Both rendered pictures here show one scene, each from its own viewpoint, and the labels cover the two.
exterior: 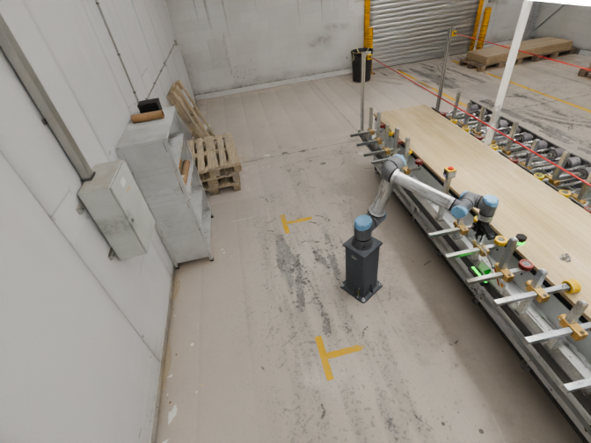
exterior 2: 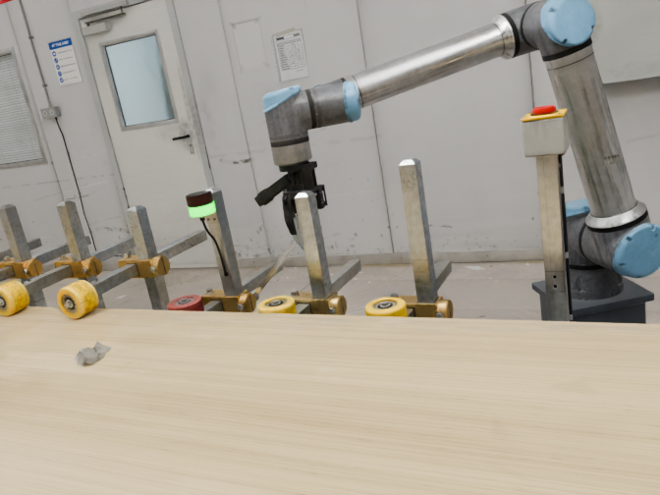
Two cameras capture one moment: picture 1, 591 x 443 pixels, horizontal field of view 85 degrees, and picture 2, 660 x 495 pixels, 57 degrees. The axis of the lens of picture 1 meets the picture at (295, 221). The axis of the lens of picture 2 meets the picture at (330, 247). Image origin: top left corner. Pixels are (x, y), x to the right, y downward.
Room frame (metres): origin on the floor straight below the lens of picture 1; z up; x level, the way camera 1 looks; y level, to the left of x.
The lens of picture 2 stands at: (2.40, -2.41, 1.35)
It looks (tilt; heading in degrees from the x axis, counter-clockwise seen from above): 16 degrees down; 124
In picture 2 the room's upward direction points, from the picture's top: 10 degrees counter-clockwise
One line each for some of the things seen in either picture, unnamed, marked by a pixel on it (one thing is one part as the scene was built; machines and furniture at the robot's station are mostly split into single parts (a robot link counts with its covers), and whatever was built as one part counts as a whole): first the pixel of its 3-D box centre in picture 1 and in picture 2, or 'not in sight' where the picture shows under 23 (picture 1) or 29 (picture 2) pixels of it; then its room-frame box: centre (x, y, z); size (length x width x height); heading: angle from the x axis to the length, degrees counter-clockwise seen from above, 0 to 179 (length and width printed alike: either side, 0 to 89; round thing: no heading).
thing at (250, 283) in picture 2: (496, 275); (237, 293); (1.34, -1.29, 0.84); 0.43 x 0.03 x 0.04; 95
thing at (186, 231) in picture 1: (175, 190); not in sight; (3.17, 1.29, 0.78); 0.90 x 0.45 x 1.55; 7
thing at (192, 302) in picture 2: (523, 268); (189, 321); (1.36, -1.49, 0.85); 0.08 x 0.08 x 0.11
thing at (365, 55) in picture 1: (365, 93); not in sight; (4.19, -1.13, 1.20); 0.15 x 0.12 x 1.00; 5
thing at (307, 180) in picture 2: (481, 224); (301, 188); (1.58, -1.25, 1.11); 0.09 x 0.08 x 0.12; 5
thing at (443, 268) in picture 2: (454, 230); (419, 300); (1.84, -1.25, 0.83); 0.43 x 0.03 x 0.04; 95
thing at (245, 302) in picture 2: (503, 272); (228, 302); (1.36, -1.36, 0.85); 0.13 x 0.06 x 0.05; 5
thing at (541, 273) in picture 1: (528, 295); (157, 292); (1.14, -1.37, 0.87); 0.03 x 0.03 x 0.48; 5
